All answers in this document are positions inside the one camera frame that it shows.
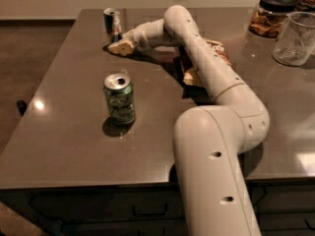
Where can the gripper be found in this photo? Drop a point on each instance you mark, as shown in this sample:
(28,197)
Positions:
(140,39)

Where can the redbull can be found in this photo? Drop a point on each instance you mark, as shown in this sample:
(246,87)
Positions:
(112,24)

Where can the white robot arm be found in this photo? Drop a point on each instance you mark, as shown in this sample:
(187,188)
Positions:
(208,139)

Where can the green soda can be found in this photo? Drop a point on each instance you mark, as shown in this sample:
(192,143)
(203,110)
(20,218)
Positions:
(118,91)

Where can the brown chip bag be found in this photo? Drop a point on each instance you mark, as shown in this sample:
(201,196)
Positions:
(202,62)

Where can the black floor object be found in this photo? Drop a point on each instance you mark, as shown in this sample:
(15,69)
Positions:
(22,107)

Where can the glass jar with black lid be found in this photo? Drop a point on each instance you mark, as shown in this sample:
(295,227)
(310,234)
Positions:
(269,15)

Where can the clear glass cup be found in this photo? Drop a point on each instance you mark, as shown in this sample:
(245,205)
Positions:
(297,39)

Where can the right side drawer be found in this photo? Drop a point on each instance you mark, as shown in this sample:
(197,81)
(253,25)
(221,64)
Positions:
(284,198)

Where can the upper drawer with handle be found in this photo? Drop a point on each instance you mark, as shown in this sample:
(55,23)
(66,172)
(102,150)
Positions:
(117,206)

